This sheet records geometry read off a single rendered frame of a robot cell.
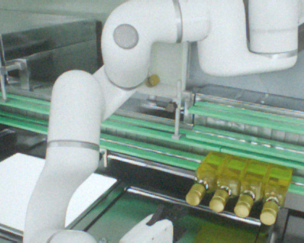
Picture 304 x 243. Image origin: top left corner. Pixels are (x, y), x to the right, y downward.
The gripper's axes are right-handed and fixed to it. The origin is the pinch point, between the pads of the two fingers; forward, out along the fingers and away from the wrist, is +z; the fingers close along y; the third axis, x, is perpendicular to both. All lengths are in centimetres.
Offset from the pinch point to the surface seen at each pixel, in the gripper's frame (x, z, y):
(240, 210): -8.6, 11.5, 0.7
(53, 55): 114, 52, 7
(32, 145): 81, 17, -16
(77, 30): 119, 70, 17
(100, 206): 29.0, 4.1, -12.3
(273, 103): -0.3, 42.4, 15.7
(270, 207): -13.9, 15.1, 2.0
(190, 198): 2.8, 8.5, 0.2
